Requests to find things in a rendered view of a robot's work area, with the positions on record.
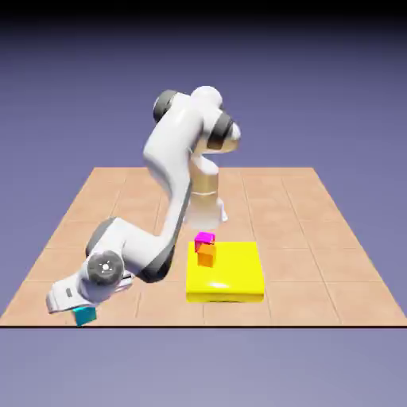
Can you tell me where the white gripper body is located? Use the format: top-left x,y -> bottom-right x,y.
45,273 -> 98,315

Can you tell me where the small magenta cube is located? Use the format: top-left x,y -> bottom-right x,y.
194,231 -> 216,254

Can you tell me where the small orange cube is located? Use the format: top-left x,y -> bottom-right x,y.
196,243 -> 217,268

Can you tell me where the small teal cube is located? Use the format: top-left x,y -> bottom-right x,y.
72,305 -> 98,328

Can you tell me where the large yellow box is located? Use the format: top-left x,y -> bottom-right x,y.
185,240 -> 266,304

